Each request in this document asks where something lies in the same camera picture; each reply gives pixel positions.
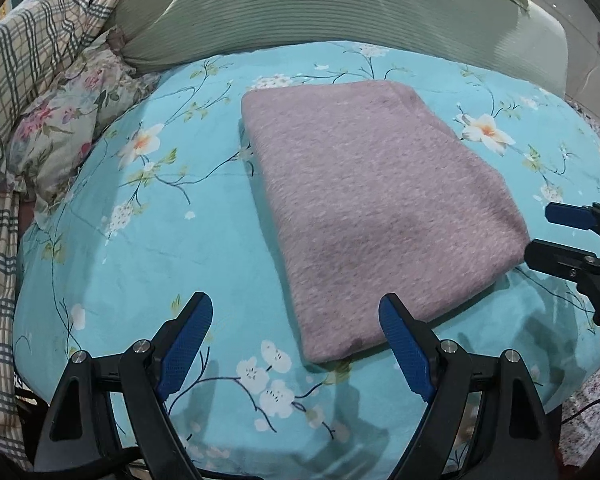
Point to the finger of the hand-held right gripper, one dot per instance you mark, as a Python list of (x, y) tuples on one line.
[(550, 258), (566, 215)]

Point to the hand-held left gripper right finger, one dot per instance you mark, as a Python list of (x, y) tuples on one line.
[(406, 346)]

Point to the blue floral bedsheet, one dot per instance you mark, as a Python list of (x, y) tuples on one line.
[(180, 260)]

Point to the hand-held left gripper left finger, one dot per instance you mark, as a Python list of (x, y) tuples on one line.
[(185, 346)]

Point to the plaid blanket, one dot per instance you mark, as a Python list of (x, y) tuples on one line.
[(25, 45)]

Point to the mauve knit garment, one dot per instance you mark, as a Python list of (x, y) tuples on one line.
[(370, 195)]

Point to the green striped pillow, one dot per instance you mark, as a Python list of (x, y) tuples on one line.
[(305, 5)]

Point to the floral patterned pillow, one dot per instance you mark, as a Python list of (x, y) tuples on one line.
[(65, 115)]

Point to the pale patterned mattress sheet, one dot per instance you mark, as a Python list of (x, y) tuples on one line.
[(587, 435)]

